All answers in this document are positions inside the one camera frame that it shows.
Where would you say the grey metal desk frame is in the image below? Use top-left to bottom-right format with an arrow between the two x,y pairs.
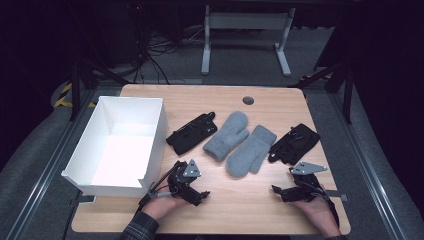
200,4 -> 296,77

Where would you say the black glove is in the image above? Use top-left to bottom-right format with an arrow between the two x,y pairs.
267,123 -> 322,166
165,111 -> 219,157

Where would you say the black metal stand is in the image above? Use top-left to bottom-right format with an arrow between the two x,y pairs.
288,61 -> 355,125
68,58 -> 129,122

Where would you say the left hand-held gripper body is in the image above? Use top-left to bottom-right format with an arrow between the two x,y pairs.
167,159 -> 203,205

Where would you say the grey fleece mitten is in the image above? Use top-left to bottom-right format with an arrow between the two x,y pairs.
202,110 -> 250,163
225,124 -> 278,179

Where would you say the black cable with grey plug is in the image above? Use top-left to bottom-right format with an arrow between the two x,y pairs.
137,166 -> 179,213

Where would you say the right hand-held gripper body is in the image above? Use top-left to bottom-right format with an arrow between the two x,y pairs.
281,161 -> 328,203

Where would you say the white box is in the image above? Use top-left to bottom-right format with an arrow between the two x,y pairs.
60,95 -> 169,198

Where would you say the tangle of floor cables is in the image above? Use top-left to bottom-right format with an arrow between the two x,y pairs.
126,26 -> 208,84

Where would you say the person's left hand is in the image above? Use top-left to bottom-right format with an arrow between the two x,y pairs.
142,195 -> 188,221

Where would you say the yellow black hazard tape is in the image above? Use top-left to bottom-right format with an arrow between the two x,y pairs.
53,82 -> 98,108

